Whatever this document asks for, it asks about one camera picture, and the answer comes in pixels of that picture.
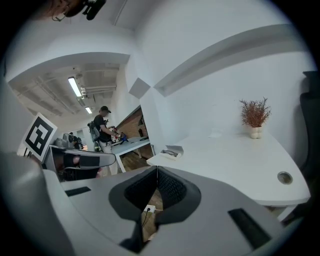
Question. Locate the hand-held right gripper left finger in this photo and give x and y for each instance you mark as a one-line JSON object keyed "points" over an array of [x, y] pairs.
{"points": [[95, 205]]}

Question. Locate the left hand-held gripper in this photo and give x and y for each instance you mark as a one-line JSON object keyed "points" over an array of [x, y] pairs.
{"points": [[40, 136]]}

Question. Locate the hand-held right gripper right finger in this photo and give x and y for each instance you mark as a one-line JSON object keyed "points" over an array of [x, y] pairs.
{"points": [[215, 217]]}

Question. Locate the black-framed glasses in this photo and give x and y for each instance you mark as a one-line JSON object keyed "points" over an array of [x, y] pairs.
{"points": [[169, 153]]}

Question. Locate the white glasses case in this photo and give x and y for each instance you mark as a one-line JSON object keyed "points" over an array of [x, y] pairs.
{"points": [[172, 152]]}

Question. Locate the white background table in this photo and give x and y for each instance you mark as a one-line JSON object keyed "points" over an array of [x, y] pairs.
{"points": [[130, 146]]}

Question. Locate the white power strip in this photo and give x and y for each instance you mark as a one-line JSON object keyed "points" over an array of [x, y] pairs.
{"points": [[149, 208]]}

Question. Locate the short ceiling light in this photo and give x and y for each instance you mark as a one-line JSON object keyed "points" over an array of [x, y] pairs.
{"points": [[88, 110]]}

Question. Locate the ceiling pipes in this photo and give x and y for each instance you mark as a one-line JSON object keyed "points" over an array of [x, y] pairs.
{"points": [[100, 89]]}

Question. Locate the round metal desk grommet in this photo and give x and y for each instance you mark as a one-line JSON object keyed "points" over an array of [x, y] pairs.
{"points": [[284, 177]]}

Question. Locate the long ceiling light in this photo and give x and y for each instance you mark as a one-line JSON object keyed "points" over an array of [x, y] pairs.
{"points": [[74, 86]]}

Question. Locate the white bubble vase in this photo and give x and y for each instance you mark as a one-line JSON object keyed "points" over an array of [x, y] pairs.
{"points": [[256, 132]]}

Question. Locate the reddish dried plant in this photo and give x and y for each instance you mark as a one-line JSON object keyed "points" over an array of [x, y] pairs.
{"points": [[254, 113]]}

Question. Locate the black office chair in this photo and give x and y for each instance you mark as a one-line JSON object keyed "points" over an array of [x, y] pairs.
{"points": [[311, 125]]}

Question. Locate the black head-worn camera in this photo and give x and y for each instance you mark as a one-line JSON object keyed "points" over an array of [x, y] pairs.
{"points": [[92, 8]]}

